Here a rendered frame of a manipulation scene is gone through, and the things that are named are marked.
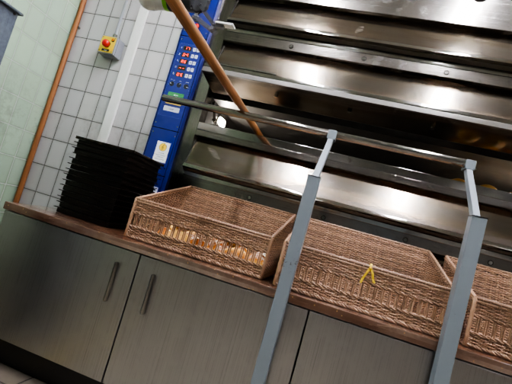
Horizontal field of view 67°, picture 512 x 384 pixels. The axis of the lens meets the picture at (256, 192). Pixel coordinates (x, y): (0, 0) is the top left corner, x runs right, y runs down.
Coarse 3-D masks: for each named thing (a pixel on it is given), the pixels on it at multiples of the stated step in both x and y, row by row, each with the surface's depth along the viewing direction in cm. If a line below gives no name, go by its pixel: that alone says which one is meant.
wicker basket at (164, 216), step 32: (160, 192) 162; (192, 192) 190; (128, 224) 144; (160, 224) 169; (192, 224) 140; (224, 224) 137; (256, 224) 179; (288, 224) 161; (192, 256) 137; (224, 256) 136
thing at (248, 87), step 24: (240, 96) 196; (264, 96) 188; (288, 96) 181; (312, 96) 174; (336, 96) 168; (360, 96) 166; (360, 120) 182; (384, 120) 175; (408, 120) 169; (432, 120) 163; (456, 120) 157; (480, 120) 155; (480, 144) 169; (504, 144) 163
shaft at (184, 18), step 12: (168, 0) 84; (180, 0) 87; (180, 12) 89; (192, 24) 95; (192, 36) 99; (204, 48) 106; (216, 60) 115; (216, 72) 120; (228, 84) 130; (240, 108) 152
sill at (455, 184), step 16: (208, 128) 195; (224, 128) 193; (272, 144) 187; (288, 144) 185; (336, 160) 179; (352, 160) 178; (368, 160) 176; (400, 176) 172; (416, 176) 171; (432, 176) 169; (480, 192) 165; (496, 192) 163
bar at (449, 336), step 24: (168, 96) 160; (264, 120) 150; (360, 144) 142; (384, 144) 139; (312, 192) 119; (480, 216) 108; (480, 240) 108; (288, 264) 118; (456, 264) 112; (288, 288) 117; (456, 288) 107; (456, 312) 106; (264, 336) 116; (456, 336) 106; (264, 360) 115
